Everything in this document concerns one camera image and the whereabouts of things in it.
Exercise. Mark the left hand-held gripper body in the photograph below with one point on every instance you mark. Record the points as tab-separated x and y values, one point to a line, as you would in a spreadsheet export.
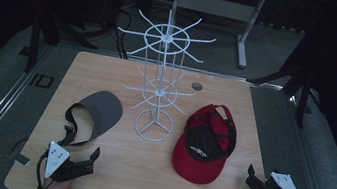
56	158

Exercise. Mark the red baseball cap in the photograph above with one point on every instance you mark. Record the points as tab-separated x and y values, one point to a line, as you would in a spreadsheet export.
195	169

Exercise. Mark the grey sun visor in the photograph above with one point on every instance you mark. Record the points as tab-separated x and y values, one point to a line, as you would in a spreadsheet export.
104	112

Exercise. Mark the black metal stand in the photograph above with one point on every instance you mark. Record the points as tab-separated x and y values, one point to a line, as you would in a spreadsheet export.
33	47
304	98

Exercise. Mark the round grey table grommet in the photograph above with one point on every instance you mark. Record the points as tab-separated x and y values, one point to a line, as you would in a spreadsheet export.
197	86

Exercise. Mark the grey metal desk frame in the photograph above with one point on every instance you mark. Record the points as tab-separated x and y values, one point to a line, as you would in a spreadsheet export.
216	6

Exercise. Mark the black rectangular floor bracket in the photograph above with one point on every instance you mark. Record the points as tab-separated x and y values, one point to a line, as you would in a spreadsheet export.
37	80

